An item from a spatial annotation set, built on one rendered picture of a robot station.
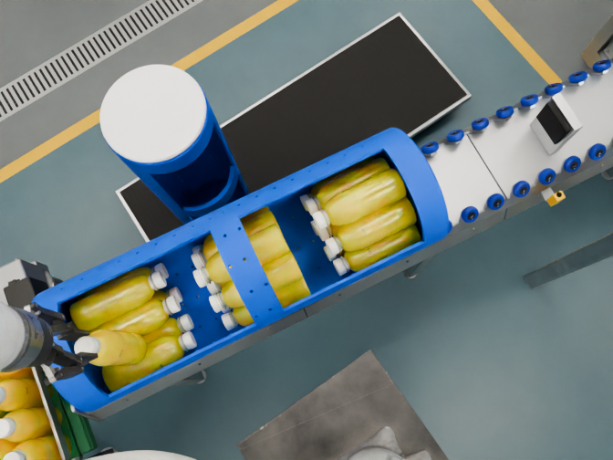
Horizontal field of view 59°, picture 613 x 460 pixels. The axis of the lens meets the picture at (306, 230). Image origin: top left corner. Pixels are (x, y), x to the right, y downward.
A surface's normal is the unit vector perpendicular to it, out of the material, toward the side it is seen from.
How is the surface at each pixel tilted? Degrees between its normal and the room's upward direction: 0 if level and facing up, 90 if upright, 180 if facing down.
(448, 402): 0
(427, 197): 29
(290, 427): 4
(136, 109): 0
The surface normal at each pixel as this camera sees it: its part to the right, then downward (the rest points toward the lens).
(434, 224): 0.33, 0.56
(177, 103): -0.04, -0.25
